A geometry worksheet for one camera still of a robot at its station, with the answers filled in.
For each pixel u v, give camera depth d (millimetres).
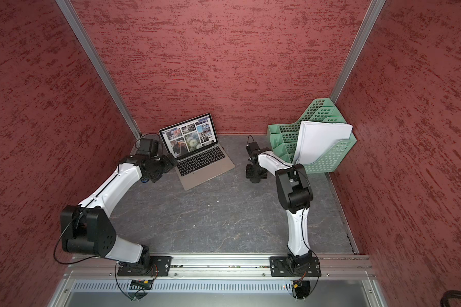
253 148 847
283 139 1109
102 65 877
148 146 672
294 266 652
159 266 743
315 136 897
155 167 729
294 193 558
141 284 724
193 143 1072
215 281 713
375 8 710
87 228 423
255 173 887
